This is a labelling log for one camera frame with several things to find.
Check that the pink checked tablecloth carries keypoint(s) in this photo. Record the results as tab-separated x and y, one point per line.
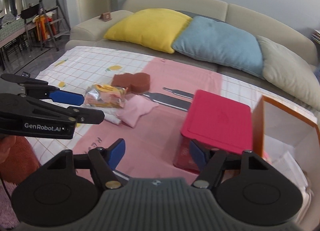
151	146

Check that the orange white cardboard box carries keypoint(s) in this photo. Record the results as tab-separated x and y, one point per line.
290	142

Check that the red fuzzy stool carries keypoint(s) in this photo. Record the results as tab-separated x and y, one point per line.
18	159

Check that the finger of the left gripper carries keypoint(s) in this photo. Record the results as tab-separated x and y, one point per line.
15	107
19	85

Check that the small brown frame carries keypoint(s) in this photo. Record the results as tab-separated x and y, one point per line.
105	16

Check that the yellow pillow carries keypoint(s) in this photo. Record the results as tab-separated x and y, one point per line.
156	29

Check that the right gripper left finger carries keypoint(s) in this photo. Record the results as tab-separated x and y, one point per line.
67	187

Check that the red lidded storage box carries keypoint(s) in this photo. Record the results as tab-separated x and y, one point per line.
217	123

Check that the white fluffy cloth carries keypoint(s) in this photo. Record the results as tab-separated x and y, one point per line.
110	115

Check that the pink cloth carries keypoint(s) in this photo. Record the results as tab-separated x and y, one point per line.
135	107

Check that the yellow foil snack packet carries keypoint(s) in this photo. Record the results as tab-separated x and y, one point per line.
105	96

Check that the beige fabric sofa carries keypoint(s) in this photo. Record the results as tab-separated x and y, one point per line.
91	32

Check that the black step ladder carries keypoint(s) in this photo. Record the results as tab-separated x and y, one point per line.
55	24

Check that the beige grey pillow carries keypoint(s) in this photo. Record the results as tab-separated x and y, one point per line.
289	72

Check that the brown sponge block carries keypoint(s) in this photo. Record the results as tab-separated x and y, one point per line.
137	83

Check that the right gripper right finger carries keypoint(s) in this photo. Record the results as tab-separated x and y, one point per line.
245	186

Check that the blue pillow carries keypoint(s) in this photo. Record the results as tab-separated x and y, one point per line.
220	43

